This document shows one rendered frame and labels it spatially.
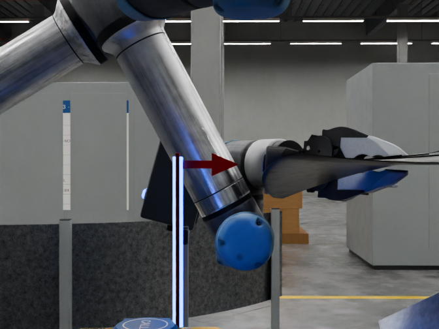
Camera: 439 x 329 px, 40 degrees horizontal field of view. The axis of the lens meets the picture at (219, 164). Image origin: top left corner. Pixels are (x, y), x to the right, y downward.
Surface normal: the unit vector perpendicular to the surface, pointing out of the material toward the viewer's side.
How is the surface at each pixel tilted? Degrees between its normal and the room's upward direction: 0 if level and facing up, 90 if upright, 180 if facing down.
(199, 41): 90
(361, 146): 84
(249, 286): 90
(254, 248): 90
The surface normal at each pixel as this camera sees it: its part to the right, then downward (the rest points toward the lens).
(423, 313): -0.65, -0.57
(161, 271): 0.48, 0.00
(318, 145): -0.77, -0.10
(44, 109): -0.01, 0.00
